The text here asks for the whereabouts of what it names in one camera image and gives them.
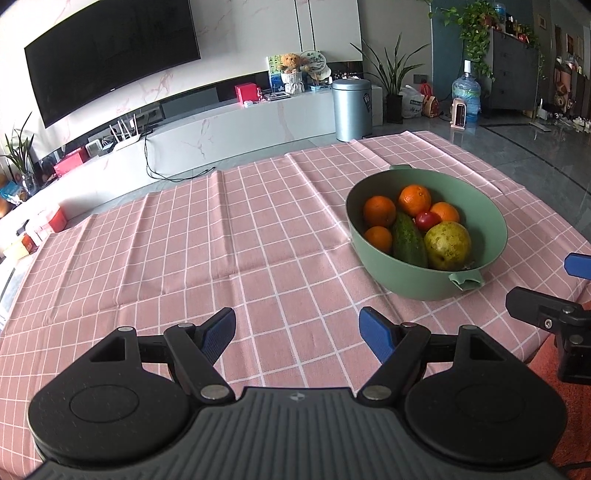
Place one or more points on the yellow pear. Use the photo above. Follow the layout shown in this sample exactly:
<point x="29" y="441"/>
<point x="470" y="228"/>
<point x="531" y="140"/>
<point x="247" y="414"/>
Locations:
<point x="447" y="244"/>

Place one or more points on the orange red bag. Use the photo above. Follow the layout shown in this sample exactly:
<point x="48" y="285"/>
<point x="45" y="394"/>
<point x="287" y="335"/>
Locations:
<point x="430" y="105"/>

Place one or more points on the green cucumber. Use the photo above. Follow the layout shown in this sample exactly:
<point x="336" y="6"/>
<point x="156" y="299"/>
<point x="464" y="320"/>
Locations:
<point x="408" y="240"/>

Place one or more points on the white knitted vase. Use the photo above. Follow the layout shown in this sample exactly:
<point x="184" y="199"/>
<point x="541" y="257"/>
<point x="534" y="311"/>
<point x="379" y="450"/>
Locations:
<point x="293" y="84"/>

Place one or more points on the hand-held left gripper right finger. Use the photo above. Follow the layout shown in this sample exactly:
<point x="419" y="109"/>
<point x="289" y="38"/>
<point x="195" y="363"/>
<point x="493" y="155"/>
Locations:
<point x="376" y="334"/>

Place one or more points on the orange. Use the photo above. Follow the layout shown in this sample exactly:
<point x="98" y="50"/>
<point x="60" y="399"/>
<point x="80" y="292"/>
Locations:
<point x="414" y="198"/>
<point x="445" y="212"/>
<point x="379" y="210"/>
<point x="379" y="237"/>

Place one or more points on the small white appliance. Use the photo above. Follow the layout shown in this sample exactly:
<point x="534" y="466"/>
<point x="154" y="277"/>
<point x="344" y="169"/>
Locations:
<point x="94" y="147"/>

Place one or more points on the silver trash can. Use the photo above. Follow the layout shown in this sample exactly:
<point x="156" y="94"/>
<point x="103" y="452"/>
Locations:
<point x="352" y="110"/>

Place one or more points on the orange rug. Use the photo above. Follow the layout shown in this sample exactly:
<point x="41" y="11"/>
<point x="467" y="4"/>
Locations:
<point x="577" y="415"/>

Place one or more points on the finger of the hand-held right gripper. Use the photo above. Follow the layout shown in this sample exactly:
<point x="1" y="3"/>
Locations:
<point x="535" y="307"/>
<point x="579" y="264"/>

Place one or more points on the blue water bottle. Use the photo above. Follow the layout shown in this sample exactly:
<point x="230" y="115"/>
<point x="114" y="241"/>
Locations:
<point x="466" y="92"/>

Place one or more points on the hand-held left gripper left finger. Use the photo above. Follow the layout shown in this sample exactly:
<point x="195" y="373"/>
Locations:
<point x="217" y="334"/>

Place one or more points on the red cherry tomato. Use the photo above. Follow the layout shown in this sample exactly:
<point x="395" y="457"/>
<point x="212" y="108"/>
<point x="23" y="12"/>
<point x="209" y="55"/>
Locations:
<point x="427" y="219"/>

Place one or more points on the black television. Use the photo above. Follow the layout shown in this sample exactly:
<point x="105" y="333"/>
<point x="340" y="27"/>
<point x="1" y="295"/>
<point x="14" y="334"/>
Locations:
<point x="111" y="60"/>

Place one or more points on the round painted fan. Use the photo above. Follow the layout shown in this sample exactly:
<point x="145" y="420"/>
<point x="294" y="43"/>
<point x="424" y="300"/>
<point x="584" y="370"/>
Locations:
<point x="317" y="62"/>

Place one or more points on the green bowl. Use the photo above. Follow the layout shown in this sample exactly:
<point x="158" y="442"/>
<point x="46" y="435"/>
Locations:
<point x="480" y="217"/>

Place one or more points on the white router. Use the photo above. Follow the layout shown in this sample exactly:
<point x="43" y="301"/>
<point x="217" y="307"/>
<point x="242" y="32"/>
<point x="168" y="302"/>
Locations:
<point x="127" y="141"/>

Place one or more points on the flat red box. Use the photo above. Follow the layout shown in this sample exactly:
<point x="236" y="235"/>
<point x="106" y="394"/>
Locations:
<point x="71" y="165"/>

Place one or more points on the brown teddy bear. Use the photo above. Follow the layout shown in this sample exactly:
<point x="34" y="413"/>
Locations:
<point x="291" y="62"/>

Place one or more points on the white marble tv cabinet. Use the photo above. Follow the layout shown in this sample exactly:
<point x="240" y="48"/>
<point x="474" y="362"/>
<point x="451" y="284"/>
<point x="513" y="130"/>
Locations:
<point x="240" y="124"/>

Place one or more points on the red storage box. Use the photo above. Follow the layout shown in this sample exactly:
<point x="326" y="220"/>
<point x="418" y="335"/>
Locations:
<point x="51" y="220"/>

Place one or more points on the white plastic bag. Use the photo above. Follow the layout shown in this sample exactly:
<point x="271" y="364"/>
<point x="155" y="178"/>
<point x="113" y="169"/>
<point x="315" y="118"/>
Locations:
<point x="411" y="104"/>

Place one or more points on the pink checked tablecloth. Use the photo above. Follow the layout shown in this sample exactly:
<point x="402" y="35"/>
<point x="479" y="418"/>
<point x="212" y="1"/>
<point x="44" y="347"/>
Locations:
<point x="207" y="240"/>

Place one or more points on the red gift box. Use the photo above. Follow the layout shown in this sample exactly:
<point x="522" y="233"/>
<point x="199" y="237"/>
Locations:
<point x="244" y="92"/>

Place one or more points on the painted picture card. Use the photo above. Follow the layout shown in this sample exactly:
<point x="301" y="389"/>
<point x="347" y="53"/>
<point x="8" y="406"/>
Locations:
<point x="275" y="76"/>

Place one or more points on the dark grey cabinet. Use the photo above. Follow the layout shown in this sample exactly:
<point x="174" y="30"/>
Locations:
<point x="512" y="69"/>

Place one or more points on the white pink heater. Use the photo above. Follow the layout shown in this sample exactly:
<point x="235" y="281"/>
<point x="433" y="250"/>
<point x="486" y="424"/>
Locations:
<point x="459" y="113"/>

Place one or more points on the trailing green plant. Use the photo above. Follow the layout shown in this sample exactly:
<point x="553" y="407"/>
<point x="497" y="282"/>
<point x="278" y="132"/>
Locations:
<point x="471" y="27"/>

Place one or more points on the tall potted plant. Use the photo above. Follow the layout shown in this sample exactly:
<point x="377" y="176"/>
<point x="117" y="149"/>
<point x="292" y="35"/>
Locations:
<point x="393" y="74"/>

